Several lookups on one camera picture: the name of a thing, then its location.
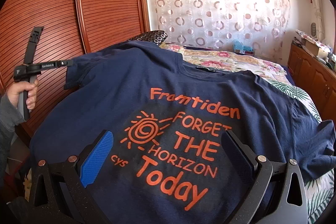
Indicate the grey left sleeve forearm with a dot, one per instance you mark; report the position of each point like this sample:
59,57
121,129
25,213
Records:
10,117

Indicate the navy printed t-shirt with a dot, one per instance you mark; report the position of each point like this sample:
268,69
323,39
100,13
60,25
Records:
170,159

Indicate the cardboard box on cabinet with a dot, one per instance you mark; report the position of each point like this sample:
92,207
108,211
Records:
315,48

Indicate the light blue box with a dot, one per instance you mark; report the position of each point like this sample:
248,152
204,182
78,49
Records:
240,48

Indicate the brown wooden side cabinet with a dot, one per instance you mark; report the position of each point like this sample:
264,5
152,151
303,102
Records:
314,78

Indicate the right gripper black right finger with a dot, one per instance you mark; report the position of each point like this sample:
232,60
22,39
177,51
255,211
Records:
240,155

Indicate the person's left hand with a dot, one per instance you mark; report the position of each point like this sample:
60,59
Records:
17,88

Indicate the white circle-pattern curtain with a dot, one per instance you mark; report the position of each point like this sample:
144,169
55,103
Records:
219,24

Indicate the floral and fern bedspread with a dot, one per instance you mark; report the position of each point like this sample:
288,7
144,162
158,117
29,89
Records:
319,192

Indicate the brown slatted wooden wardrobe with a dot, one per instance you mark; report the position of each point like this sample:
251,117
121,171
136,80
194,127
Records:
70,28

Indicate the small round desk fan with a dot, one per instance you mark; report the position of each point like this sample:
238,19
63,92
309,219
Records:
313,30

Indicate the dark patterned folded blanket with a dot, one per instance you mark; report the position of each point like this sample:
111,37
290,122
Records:
157,37

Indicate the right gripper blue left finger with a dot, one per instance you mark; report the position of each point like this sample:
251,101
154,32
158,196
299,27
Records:
92,158

